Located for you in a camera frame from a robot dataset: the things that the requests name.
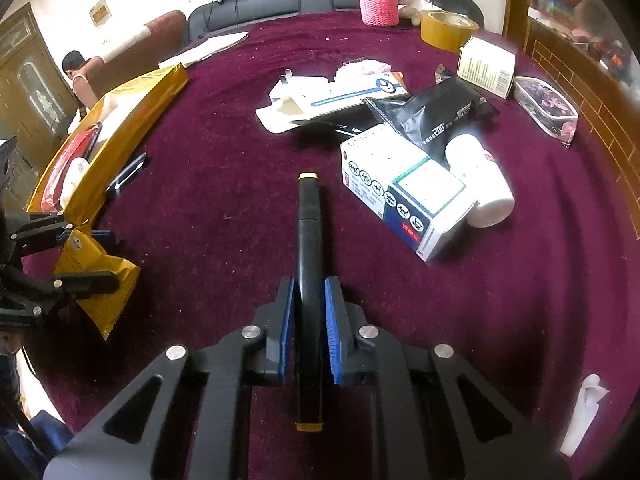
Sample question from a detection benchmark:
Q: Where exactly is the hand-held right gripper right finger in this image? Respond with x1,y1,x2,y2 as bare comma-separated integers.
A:
324,276,572,480

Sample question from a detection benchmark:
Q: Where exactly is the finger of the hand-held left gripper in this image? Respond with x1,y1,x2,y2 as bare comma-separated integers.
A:
0,269,122,317
10,209,119,257

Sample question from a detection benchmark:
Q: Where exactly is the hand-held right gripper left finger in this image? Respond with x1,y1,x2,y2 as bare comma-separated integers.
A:
42,276,301,480

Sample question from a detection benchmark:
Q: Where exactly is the white bottle with ribbed cap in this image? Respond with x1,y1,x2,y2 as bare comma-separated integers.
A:
61,156,92,207

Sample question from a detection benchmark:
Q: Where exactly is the red foil packet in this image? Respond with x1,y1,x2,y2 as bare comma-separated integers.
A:
42,127,102,212

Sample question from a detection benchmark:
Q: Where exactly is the black marker with beige caps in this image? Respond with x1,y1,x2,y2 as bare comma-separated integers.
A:
294,172,327,433

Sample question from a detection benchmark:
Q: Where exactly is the yellow padded envelope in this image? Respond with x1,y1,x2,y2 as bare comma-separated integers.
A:
26,63,190,342

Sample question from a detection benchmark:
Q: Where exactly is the black foil packet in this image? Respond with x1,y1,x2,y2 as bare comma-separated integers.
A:
364,76,499,162

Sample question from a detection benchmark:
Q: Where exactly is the wooden door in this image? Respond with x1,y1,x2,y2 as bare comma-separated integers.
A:
0,2,68,166

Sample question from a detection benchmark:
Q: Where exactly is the white and blue medicine box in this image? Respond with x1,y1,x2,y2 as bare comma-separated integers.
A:
339,124,477,264

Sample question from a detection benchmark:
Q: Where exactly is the brown chair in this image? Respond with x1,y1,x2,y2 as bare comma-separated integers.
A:
81,9,187,102

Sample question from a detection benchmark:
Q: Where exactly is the white pill bottle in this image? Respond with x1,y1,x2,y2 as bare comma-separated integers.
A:
444,134,516,229

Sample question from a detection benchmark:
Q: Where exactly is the long white ointment box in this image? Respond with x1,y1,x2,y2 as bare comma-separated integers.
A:
254,71,409,135

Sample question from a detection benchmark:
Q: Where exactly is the white paper sheet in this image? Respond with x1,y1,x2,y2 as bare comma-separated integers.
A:
158,32,250,69

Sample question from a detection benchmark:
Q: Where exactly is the white tissue piece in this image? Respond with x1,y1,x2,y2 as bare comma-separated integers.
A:
559,373,611,459

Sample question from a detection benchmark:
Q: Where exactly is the white and green carton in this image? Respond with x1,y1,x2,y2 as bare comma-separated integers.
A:
457,35,516,99

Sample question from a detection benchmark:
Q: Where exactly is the clear pouch with purple print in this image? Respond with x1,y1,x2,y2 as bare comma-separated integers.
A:
512,75,579,150

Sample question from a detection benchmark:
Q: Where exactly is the brown tape roll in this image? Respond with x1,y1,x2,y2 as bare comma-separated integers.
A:
419,8,480,53

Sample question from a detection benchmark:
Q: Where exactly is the black leather sofa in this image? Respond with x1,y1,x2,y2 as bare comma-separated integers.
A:
187,0,482,47

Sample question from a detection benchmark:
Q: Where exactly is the white plush toy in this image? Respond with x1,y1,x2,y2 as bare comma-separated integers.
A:
397,0,437,27

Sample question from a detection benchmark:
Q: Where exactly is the wooden cabinet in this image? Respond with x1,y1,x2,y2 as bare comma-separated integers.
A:
505,0,640,241

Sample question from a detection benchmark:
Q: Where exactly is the wall switch plate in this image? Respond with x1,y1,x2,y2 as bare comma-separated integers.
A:
88,0,113,29

